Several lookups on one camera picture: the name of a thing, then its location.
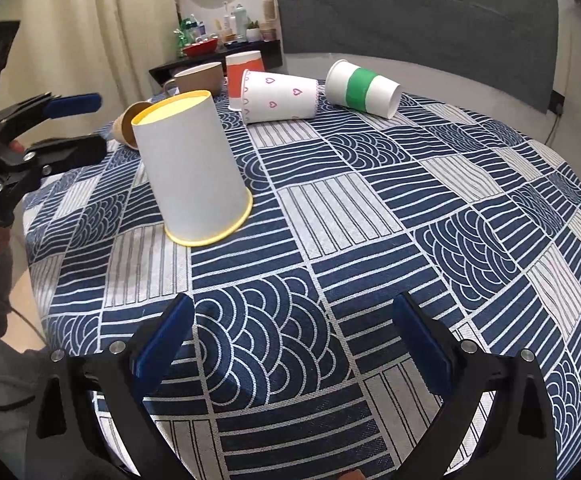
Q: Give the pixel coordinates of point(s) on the small potted plant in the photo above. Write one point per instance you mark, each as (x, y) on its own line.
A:
(253, 32)

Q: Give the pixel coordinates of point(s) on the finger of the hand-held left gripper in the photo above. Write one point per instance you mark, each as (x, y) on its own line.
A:
(73, 104)
(70, 150)

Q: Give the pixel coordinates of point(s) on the grey chair back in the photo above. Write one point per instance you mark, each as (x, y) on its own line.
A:
(420, 10)

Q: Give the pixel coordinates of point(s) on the white cup with pink hearts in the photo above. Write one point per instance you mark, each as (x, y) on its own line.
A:
(280, 97)

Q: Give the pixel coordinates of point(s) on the brown ceramic mug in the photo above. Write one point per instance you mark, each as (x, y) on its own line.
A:
(200, 80)

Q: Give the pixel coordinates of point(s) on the white bottle with grey cap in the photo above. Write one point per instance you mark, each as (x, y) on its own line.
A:
(240, 20)

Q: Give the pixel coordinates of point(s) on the cream curtain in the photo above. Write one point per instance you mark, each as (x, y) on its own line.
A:
(95, 35)

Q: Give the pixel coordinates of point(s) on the orange and white paper cup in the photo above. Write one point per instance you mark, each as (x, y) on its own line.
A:
(243, 67)

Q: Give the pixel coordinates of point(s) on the person's left forearm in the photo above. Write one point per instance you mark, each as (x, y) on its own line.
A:
(0, 375)

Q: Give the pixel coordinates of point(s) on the white cup with green band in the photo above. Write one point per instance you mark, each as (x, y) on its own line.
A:
(360, 87)

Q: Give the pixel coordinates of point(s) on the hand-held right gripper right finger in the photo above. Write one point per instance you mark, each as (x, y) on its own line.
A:
(420, 345)

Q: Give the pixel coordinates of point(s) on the brown paper cup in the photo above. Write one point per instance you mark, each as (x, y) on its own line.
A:
(125, 127)

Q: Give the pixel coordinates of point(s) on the red bowl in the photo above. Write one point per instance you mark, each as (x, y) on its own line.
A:
(200, 49)

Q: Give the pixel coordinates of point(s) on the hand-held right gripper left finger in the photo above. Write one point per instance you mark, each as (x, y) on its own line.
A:
(165, 342)

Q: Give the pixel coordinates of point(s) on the black shelf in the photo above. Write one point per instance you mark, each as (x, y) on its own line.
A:
(270, 52)

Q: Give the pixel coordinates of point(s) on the black wall socket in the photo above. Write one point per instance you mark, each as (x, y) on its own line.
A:
(557, 101)

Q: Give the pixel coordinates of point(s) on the white cup with yellow rim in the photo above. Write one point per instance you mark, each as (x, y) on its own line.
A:
(190, 170)

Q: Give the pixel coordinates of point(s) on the blue and white patterned tablecloth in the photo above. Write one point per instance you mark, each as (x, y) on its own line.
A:
(345, 240)

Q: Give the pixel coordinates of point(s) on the green plastic bottle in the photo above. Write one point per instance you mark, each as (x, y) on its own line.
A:
(184, 32)

